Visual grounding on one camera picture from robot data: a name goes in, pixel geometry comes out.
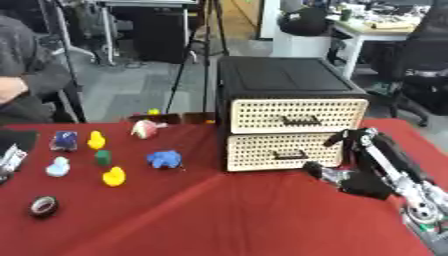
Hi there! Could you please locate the black tripod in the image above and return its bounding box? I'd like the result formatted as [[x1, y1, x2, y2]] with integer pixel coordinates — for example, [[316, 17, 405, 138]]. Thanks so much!
[[164, 0, 231, 115]]

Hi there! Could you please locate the brown cardboard box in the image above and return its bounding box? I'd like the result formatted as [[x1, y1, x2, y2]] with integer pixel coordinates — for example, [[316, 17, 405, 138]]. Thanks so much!
[[126, 112, 217, 125]]

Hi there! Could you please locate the green block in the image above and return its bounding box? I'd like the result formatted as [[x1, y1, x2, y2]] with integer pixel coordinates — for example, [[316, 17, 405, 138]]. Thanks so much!
[[94, 149, 114, 167]]

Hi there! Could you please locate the blue elephant soft toy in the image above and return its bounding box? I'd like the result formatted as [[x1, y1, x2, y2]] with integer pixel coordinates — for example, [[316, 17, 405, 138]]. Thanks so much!
[[145, 150, 184, 170]]

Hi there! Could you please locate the black cabinet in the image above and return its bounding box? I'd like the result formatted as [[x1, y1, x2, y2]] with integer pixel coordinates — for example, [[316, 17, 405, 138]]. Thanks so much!
[[215, 55, 371, 173]]

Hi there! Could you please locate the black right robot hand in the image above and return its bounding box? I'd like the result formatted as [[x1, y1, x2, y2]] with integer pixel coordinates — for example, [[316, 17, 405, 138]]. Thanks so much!
[[302, 127, 438, 201]]

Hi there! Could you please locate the black tape roll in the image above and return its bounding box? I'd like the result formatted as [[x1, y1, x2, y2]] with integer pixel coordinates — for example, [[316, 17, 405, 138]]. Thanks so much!
[[28, 195, 62, 220]]

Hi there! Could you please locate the pink white soft toy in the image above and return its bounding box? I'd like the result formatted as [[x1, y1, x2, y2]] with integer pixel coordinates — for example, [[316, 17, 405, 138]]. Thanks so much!
[[129, 119, 170, 140]]

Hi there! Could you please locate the black drawer handle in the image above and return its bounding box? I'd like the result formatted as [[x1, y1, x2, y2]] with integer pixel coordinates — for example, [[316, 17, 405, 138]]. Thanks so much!
[[280, 114, 324, 127], [271, 149, 310, 161]]

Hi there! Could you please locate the pale blue duck toy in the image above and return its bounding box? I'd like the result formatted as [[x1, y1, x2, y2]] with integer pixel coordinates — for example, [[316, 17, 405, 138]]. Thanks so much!
[[43, 156, 72, 178]]

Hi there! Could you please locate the black bag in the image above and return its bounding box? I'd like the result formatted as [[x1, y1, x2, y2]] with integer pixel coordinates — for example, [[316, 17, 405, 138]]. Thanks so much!
[[276, 6, 333, 37]]

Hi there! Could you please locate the black office chair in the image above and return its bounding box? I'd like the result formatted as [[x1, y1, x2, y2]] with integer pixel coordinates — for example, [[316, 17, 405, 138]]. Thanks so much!
[[372, 0, 448, 128]]

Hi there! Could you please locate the person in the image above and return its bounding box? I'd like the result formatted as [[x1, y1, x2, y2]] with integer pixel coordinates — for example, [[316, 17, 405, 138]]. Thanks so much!
[[0, 14, 76, 126]]

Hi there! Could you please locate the pale pierced drawer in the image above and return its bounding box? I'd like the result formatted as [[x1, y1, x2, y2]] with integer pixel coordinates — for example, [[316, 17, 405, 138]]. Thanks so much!
[[229, 98, 371, 135], [224, 132, 352, 173]]

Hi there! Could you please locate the white desk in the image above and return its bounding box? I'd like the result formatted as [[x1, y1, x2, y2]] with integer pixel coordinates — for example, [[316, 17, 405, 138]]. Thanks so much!
[[330, 13, 422, 81]]

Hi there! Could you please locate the blue purple toy car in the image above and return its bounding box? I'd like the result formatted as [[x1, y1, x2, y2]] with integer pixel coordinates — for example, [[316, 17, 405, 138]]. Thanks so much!
[[49, 130, 81, 153]]

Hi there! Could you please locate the yellow rubber duck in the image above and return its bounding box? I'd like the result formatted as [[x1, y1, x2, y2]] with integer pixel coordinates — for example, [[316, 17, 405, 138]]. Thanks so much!
[[101, 166, 128, 188], [85, 130, 109, 151]]

